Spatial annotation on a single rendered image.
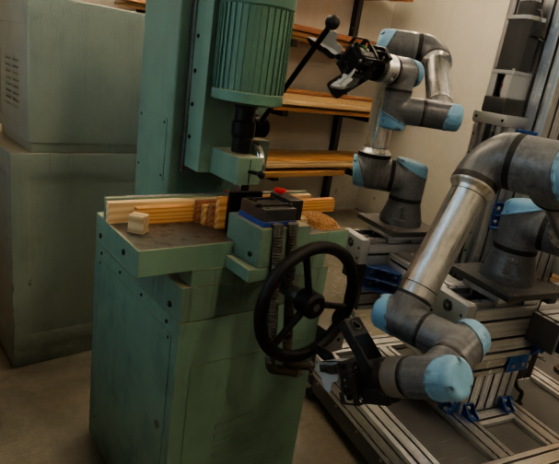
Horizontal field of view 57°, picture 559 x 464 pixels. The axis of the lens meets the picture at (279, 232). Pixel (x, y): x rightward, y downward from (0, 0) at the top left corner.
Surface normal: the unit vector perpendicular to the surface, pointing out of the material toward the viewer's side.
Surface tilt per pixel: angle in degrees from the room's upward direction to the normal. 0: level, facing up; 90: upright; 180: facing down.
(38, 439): 0
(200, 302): 90
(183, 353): 90
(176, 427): 90
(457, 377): 60
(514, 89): 90
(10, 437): 0
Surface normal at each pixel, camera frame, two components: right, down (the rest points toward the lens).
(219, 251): 0.59, 0.33
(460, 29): -0.76, 0.09
